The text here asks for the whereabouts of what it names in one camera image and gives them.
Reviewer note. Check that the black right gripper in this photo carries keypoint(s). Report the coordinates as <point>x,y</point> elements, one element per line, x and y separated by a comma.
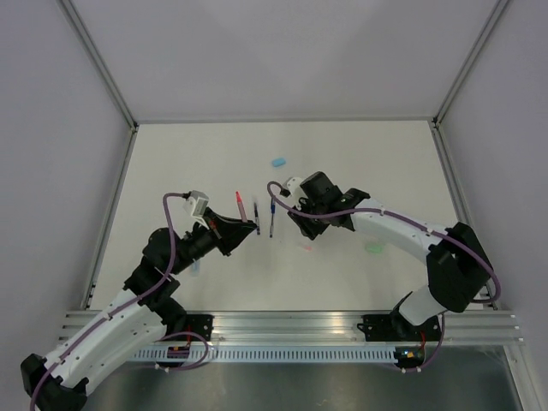
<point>306,228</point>

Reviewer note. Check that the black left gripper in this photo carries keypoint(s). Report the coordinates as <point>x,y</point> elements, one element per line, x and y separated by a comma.
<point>229,230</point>

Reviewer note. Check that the pink highlighter pen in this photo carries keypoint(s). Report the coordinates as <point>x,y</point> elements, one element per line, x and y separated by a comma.
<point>241,207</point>

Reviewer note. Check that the blue gel pen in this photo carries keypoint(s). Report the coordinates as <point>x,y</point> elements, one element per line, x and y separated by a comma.
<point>272,220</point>

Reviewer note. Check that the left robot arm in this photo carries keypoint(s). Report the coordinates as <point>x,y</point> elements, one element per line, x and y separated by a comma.
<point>142,313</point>

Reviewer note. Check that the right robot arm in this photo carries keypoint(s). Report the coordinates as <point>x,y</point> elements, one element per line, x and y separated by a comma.
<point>456,265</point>

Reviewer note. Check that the blue highlighter pen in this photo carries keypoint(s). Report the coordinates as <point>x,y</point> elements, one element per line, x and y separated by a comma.
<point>195,268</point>

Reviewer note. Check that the light blue highlighter cap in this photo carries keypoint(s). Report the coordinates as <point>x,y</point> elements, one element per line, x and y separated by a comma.
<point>278,162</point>

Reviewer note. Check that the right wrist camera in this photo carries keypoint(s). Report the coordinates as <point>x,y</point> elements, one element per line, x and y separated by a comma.
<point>292,188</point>

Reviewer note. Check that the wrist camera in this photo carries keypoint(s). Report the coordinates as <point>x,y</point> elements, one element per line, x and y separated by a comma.
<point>195,205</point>
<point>292,188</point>

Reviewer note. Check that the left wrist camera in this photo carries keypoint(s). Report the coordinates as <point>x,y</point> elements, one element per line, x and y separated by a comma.
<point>195,205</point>

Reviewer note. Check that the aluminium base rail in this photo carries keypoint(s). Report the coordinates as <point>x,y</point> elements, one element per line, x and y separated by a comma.
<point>254,328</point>

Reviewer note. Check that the white slotted cable duct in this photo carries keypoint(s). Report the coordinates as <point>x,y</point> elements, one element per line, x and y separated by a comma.
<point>266,354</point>

